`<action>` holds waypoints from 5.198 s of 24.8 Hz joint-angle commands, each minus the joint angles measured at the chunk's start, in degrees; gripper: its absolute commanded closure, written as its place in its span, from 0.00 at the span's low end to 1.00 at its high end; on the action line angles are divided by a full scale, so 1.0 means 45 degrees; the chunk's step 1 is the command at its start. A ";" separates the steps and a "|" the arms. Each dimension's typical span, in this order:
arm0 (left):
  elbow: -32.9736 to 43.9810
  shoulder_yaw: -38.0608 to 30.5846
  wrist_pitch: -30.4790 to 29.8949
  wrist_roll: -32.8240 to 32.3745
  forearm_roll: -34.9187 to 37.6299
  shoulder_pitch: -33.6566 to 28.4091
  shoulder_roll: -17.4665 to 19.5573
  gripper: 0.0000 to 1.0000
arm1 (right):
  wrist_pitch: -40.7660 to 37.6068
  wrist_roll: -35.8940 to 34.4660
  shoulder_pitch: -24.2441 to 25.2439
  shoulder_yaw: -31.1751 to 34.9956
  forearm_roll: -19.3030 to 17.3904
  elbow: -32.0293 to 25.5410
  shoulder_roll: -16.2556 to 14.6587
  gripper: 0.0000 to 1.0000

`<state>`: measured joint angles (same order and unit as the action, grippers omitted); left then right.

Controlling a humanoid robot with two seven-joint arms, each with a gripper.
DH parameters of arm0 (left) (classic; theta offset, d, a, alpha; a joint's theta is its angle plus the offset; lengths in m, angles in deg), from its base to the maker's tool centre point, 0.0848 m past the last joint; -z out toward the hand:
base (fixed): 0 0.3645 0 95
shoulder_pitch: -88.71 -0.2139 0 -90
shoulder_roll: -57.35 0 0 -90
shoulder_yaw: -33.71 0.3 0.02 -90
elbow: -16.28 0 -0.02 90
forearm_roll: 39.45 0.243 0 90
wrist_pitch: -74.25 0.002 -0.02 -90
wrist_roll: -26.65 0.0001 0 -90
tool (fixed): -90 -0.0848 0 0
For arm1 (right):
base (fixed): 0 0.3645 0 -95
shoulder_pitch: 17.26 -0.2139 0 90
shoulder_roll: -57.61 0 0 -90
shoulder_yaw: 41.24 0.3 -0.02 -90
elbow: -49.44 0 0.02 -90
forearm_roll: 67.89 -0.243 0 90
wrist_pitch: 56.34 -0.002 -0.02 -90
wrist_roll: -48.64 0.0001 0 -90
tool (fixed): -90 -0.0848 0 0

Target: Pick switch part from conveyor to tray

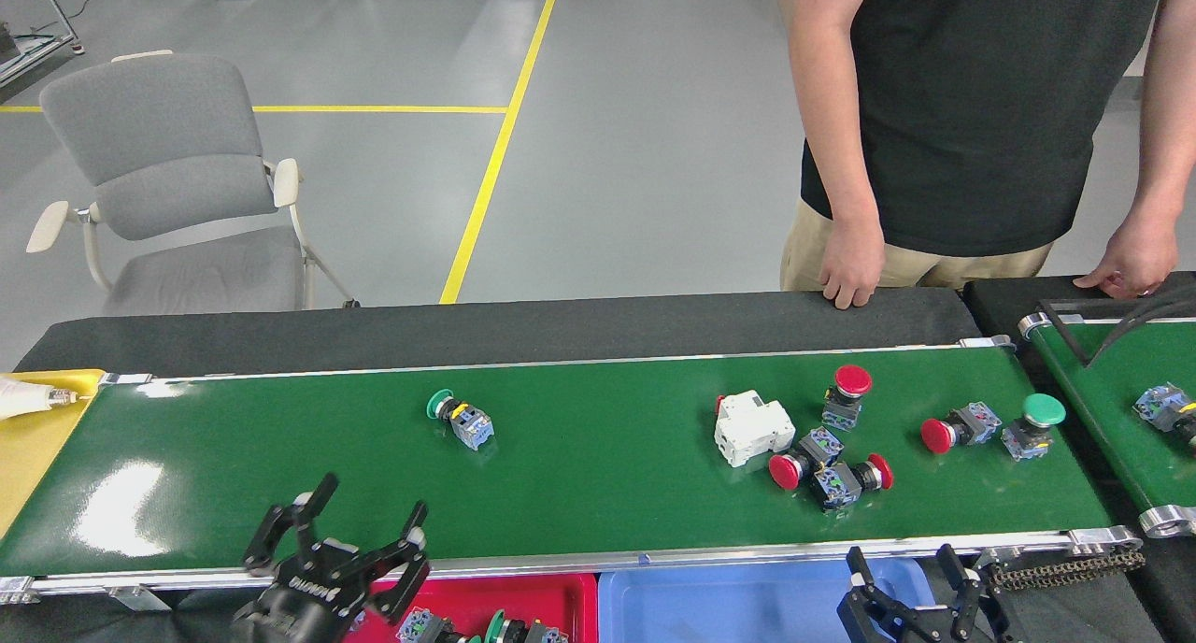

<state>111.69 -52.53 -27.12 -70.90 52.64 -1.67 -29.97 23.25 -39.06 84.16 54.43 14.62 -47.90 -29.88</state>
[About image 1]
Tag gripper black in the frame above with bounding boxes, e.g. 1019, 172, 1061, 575
835, 542, 1015, 643
231, 472, 433, 643

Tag green push button switch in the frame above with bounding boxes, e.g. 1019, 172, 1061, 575
1002, 393, 1067, 462
427, 389, 495, 451
484, 609, 569, 643

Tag long green conveyor belt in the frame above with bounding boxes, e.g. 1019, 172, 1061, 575
0, 335, 1143, 608

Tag green feeder conveyor belt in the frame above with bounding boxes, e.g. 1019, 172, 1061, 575
1018, 308, 1196, 539

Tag person's right hand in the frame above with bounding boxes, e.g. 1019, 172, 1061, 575
819, 218, 886, 310

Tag person's left hand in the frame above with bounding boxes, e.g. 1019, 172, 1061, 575
1073, 211, 1180, 300

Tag blue plastic bin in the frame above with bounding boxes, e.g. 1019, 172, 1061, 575
598, 557, 935, 643

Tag red plastic bin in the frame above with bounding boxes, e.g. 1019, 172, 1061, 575
346, 573, 600, 643

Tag white circuit breaker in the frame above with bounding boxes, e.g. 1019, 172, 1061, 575
715, 391, 797, 468

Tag yellow plastic bin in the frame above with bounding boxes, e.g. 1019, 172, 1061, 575
0, 369, 106, 539

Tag white tube with metal tip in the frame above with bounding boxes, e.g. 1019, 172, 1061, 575
0, 379, 78, 422

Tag grey office chair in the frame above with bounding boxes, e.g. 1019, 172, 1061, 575
26, 50, 360, 319

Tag person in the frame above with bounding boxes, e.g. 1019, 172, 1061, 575
780, 0, 1196, 310

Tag conveyor drive chain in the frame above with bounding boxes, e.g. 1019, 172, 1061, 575
989, 548, 1146, 592

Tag black guide frame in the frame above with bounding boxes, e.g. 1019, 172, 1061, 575
1039, 286, 1196, 368

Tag metal cart frame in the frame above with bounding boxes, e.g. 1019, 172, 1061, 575
0, 0, 85, 88

